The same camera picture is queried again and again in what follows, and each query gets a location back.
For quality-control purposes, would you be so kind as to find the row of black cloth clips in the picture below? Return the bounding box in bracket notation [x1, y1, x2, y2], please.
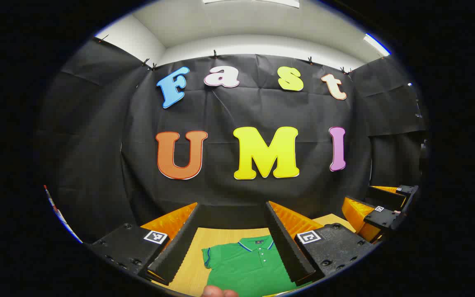
[95, 35, 353, 75]

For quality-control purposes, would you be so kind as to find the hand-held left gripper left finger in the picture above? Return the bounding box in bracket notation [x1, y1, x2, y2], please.
[83, 201, 202, 286]

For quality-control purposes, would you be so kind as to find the black backdrop cloth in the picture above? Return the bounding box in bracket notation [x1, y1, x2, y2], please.
[35, 37, 430, 244]

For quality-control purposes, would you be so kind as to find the ceiling light panel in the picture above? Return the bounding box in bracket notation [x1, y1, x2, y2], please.
[363, 34, 391, 57]
[202, 0, 300, 9]

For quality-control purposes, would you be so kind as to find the green polo T-shirt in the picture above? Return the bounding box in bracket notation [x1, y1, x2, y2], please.
[202, 235, 312, 297]

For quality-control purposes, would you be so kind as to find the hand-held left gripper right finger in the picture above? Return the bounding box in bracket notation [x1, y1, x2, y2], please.
[264, 201, 377, 287]

